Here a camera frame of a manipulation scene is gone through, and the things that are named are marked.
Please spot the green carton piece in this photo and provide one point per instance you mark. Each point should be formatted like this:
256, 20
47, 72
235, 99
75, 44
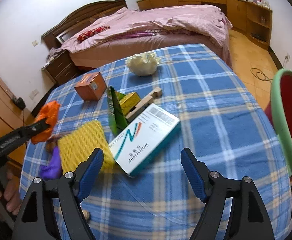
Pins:
114, 115

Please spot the white teal medicine box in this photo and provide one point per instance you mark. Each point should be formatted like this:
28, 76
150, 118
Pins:
146, 135

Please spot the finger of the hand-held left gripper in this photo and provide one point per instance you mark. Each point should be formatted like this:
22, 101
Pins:
36, 130

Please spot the small wooden knob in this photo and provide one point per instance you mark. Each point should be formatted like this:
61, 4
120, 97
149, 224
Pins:
86, 214

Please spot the glass jar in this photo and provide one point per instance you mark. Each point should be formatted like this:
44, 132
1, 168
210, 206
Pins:
262, 20

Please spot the clutter on nightstand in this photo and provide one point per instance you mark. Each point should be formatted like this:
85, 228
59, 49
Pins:
53, 55

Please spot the dark wooden nightstand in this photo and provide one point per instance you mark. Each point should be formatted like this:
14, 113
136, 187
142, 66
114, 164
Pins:
63, 67

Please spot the black shelf item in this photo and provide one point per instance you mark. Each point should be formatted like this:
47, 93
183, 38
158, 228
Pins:
257, 36

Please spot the orange-brown cardboard box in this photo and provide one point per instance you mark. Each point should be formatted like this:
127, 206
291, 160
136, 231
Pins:
91, 87

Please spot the wooden corner desk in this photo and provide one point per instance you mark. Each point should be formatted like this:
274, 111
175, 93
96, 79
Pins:
236, 7

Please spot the small yellow box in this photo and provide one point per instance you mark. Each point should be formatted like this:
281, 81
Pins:
131, 101

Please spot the small brown object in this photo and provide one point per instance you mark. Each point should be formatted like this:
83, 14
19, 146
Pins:
51, 146

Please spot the wooden block toy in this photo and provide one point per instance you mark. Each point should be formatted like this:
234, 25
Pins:
148, 100

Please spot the cream paper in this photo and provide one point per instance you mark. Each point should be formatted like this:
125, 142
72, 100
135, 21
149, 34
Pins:
142, 63

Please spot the white and pink containers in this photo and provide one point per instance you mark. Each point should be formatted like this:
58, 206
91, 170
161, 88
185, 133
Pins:
261, 2

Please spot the white wall socket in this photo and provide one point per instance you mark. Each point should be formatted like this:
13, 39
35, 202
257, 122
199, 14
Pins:
287, 58
34, 94

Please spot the red floral pillow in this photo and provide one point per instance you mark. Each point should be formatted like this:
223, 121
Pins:
92, 33

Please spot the yellow foam net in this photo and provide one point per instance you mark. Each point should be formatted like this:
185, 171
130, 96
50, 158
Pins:
86, 140

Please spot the wooden wardrobe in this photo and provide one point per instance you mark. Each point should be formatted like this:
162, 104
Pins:
1, 105

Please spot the dark wooden headboard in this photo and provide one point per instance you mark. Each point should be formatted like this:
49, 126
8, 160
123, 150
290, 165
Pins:
86, 12

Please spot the white wall switch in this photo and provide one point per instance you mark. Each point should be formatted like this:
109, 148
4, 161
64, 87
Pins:
35, 43

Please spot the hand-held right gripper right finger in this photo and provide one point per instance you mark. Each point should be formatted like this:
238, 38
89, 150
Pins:
193, 172

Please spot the person's left hand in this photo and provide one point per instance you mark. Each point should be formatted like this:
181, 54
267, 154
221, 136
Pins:
9, 195

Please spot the blue plaid tablecloth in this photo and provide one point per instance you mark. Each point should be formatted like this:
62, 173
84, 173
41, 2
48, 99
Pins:
198, 92

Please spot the purple wrapper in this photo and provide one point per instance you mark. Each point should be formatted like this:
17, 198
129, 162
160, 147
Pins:
52, 167

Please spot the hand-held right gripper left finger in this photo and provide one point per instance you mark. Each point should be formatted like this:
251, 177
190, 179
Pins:
91, 172

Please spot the pink duvet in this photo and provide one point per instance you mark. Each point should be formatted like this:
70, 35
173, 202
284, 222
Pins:
156, 20

